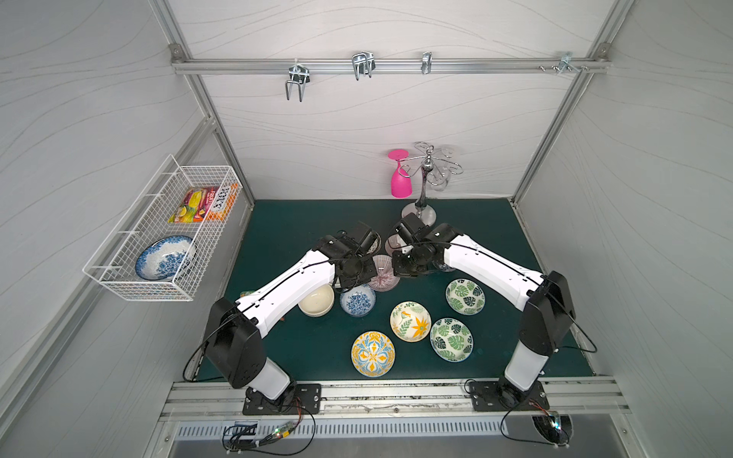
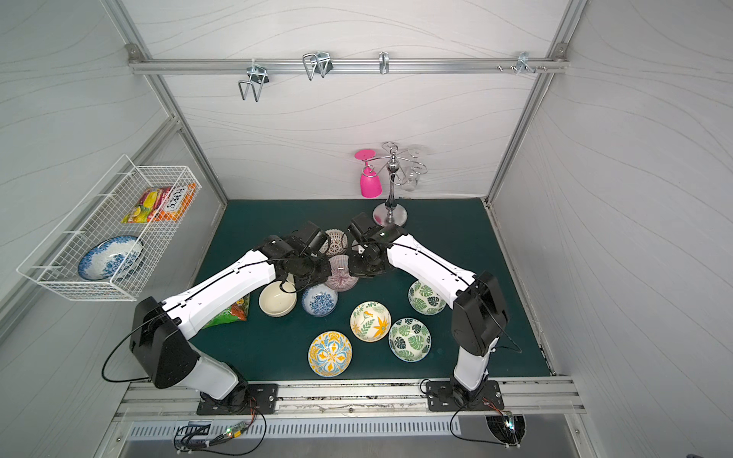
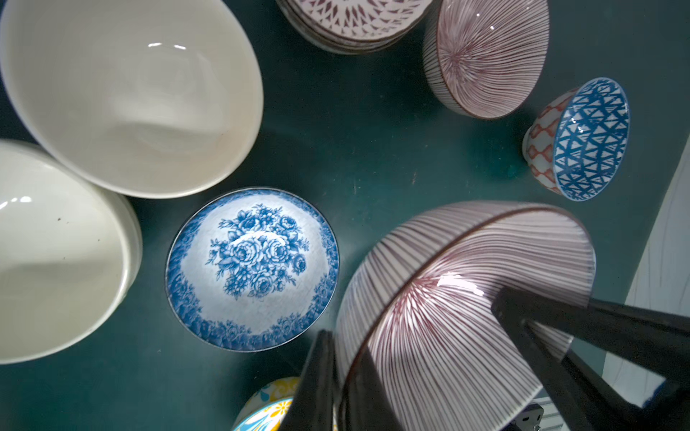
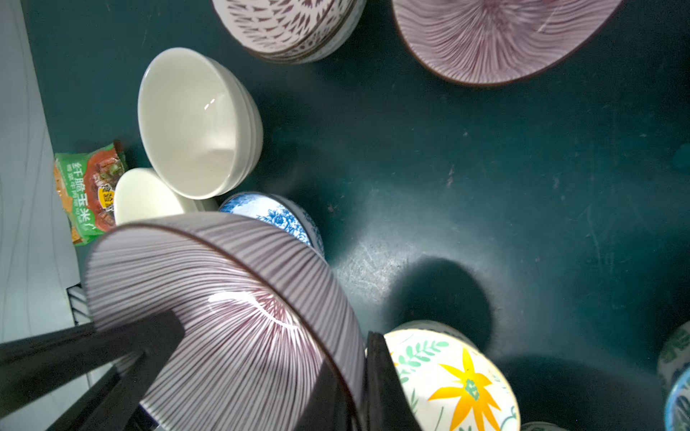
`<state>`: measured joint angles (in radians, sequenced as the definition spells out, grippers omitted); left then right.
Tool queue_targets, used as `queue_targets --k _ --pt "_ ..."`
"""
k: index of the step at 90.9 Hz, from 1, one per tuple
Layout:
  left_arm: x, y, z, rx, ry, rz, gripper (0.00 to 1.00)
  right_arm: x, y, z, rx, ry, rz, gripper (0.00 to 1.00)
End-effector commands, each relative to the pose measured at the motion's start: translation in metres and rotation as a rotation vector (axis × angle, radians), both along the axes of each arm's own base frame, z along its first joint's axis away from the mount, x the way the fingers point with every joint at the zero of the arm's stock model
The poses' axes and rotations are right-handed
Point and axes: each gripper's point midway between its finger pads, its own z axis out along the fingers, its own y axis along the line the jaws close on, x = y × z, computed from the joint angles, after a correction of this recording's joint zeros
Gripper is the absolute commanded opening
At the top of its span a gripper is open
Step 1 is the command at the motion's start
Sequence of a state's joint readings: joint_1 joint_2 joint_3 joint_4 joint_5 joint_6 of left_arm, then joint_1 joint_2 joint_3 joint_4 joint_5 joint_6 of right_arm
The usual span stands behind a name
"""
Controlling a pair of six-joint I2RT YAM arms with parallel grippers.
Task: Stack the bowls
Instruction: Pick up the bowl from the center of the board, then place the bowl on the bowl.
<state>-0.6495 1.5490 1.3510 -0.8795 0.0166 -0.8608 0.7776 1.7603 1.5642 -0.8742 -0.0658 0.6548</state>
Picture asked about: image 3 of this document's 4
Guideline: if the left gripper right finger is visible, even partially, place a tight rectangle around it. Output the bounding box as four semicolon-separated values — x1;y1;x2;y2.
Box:
492;287;689;430

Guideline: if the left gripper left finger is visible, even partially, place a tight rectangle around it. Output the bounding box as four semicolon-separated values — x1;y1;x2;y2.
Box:
280;330;404;430

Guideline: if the purple striped bowl front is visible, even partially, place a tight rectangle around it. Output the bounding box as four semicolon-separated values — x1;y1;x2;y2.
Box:
335;201;597;430

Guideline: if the purple striped bowl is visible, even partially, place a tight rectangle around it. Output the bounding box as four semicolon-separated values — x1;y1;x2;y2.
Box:
422;0;550;120
335;201;597;430

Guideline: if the blue floral bowl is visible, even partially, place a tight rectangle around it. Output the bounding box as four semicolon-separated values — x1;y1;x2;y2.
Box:
165;187;340;353

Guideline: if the white maroon leaf bowl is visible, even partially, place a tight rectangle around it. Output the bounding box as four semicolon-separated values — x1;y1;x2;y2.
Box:
277;0;435;56

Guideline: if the yellow blue ornament bowl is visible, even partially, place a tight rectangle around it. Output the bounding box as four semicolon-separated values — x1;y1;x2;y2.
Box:
233;376;300;428

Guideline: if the blue triangle pattern bowl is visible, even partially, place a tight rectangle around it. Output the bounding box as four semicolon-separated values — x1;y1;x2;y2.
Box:
522;77;631;202

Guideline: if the cream plain bowl front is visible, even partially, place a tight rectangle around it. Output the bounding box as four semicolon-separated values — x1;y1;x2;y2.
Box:
1;139;143;365

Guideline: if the cream plain bowl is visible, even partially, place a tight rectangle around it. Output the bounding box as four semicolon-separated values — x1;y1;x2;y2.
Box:
1;1;264;199
1;139;143;365

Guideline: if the purple striped bowl back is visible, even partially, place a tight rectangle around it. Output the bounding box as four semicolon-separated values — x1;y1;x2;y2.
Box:
422;0;550;120

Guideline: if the cream plain bowl back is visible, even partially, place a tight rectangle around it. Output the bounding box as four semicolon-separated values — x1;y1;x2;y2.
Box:
1;1;264;199

